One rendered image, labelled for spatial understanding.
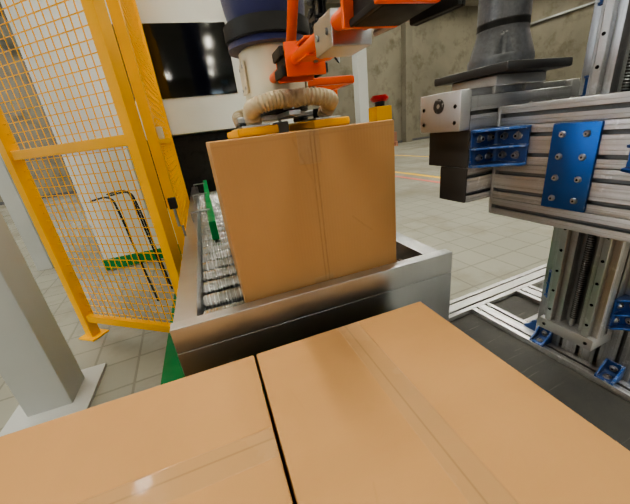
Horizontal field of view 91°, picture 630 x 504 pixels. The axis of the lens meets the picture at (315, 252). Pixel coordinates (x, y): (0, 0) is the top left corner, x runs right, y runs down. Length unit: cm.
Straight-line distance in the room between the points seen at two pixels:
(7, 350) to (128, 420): 104
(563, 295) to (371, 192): 62
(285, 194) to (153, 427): 47
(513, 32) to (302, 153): 59
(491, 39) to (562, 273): 63
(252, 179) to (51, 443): 55
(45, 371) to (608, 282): 186
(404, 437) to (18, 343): 142
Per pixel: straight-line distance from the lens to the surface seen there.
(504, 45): 99
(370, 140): 73
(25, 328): 158
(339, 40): 51
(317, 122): 84
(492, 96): 93
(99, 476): 60
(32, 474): 67
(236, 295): 91
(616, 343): 118
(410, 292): 85
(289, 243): 70
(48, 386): 170
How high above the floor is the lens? 95
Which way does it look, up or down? 22 degrees down
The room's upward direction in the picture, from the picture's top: 7 degrees counter-clockwise
